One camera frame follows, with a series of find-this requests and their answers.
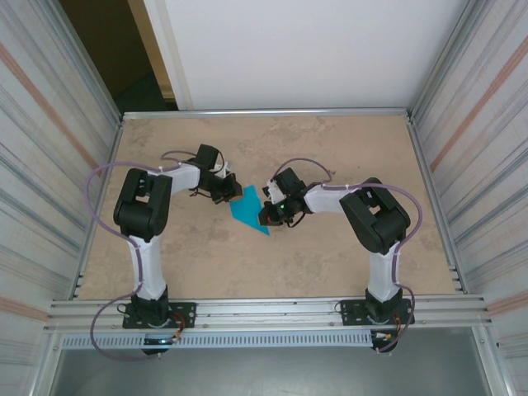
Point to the aluminium frame rail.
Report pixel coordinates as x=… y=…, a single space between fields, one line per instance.
x=415 y=140
x=115 y=140
x=264 y=113

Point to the wide aluminium mounting rail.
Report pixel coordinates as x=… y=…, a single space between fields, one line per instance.
x=264 y=315

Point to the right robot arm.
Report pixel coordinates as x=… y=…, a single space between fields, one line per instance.
x=375 y=214

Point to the aluminium corner post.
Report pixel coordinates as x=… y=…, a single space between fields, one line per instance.
x=445 y=57
x=84 y=57

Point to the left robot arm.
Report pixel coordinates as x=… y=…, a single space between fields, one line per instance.
x=142 y=206

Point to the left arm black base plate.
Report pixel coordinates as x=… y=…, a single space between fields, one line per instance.
x=185 y=315

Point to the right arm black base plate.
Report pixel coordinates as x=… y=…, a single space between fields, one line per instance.
x=350 y=311

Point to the blue cloth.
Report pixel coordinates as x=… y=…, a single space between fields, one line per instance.
x=246 y=210

